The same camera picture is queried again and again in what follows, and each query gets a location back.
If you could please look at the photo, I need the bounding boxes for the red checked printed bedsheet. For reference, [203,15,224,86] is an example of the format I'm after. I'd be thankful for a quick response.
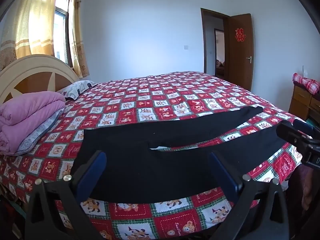
[0,71,307,240]

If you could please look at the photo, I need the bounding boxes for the folded pink quilt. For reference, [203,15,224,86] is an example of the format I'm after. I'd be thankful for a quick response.
[0,91,67,155]

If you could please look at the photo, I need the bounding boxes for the red paper door decoration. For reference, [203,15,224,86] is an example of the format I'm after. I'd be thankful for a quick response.
[234,28,246,42]

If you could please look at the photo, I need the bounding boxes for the yellow curtain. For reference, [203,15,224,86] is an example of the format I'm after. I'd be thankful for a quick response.
[68,0,90,78]
[0,0,62,68]

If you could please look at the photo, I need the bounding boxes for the cream and brown headboard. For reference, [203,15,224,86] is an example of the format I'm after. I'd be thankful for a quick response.
[0,54,80,105]

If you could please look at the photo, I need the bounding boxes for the red plaid cloth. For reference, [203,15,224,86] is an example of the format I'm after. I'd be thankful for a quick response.
[292,72,320,95]

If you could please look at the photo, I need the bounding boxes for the brown wooden door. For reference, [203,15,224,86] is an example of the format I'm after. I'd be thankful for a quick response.
[226,13,255,92]

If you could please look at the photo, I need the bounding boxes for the dark wooden door frame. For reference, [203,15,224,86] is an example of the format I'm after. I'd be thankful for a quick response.
[200,8,230,82]

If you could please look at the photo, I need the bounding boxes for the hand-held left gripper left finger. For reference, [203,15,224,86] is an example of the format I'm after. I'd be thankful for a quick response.
[24,150,108,240]

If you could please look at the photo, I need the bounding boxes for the white patterned pillow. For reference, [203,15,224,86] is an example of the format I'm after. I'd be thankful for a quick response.
[56,80,98,101]

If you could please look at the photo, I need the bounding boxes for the wooden cabinet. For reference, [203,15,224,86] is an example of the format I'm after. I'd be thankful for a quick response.
[289,85,320,123]

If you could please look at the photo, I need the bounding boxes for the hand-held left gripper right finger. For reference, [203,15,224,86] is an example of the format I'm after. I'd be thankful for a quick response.
[208,151,294,240]

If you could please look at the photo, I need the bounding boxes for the person's dark red clothing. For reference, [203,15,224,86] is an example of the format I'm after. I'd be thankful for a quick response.
[285,166,320,240]

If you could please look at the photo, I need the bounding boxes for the black pants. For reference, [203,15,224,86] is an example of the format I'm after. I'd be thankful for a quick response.
[79,106,288,204]

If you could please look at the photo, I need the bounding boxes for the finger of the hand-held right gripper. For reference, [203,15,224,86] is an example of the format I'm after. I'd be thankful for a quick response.
[276,120,305,144]
[293,119,316,137]

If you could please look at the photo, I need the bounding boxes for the window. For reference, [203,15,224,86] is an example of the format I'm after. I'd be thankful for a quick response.
[51,0,73,68]

